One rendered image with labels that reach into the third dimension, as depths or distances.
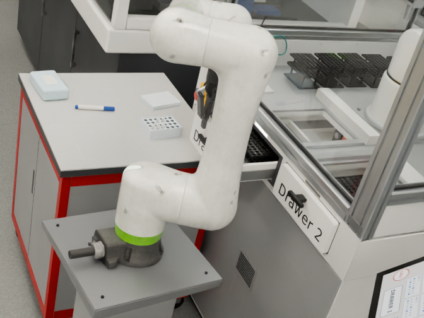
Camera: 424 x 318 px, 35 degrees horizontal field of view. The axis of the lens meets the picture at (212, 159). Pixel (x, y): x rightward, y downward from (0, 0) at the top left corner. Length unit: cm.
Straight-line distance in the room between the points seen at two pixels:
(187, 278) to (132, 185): 29
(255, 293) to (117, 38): 113
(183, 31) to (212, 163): 33
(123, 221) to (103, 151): 55
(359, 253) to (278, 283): 40
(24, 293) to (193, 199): 127
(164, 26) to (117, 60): 135
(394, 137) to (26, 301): 161
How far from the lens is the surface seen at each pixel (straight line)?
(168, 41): 146
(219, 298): 252
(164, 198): 162
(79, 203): 219
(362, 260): 187
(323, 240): 189
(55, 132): 226
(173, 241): 185
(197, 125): 217
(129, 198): 164
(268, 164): 207
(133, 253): 172
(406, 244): 194
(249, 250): 228
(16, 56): 445
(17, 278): 281
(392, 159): 168
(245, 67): 146
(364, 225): 178
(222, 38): 146
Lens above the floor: 195
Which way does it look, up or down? 32 degrees down
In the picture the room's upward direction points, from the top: 15 degrees clockwise
